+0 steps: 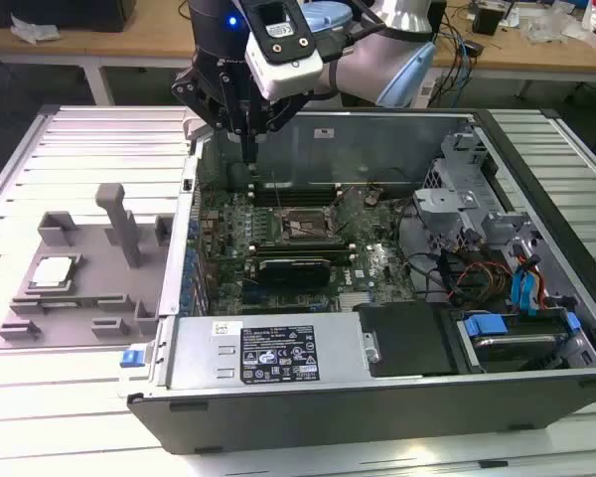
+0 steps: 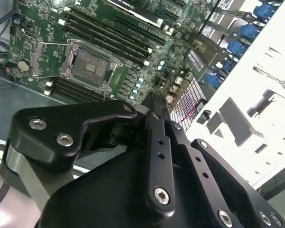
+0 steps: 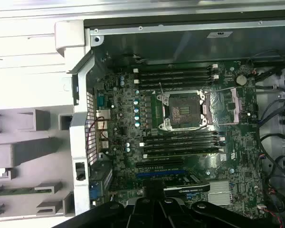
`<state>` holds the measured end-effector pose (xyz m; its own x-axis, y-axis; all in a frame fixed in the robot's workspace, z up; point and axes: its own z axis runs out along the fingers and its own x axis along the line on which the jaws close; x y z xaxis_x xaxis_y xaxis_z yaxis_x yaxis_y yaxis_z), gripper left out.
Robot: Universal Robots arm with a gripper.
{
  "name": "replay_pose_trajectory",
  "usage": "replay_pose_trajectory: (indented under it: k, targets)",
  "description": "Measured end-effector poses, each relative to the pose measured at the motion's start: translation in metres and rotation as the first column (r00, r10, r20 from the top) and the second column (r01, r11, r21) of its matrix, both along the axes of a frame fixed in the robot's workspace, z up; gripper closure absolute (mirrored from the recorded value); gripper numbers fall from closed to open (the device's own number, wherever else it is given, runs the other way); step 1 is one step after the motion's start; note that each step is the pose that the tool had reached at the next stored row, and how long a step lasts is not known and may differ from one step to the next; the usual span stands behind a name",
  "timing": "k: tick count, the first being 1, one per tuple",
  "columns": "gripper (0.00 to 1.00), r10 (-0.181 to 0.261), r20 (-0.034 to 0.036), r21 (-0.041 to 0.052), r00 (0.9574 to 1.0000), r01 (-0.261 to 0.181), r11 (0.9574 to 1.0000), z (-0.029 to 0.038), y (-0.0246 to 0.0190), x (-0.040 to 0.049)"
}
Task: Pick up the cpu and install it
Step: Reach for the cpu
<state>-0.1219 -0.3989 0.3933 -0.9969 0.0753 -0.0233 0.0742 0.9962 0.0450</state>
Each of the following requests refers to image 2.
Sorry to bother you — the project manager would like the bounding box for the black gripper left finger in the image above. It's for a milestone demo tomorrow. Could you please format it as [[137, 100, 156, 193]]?
[[0, 92, 177, 220]]

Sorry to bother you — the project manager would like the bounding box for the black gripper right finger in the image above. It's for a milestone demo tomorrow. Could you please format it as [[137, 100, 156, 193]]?
[[158, 96, 285, 228]]

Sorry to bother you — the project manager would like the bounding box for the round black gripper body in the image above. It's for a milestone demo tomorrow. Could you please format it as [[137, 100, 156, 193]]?
[[38, 148, 213, 228]]

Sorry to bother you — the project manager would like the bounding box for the metal socket cover frame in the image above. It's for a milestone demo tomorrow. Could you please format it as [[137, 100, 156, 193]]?
[[29, 40, 76, 79]]

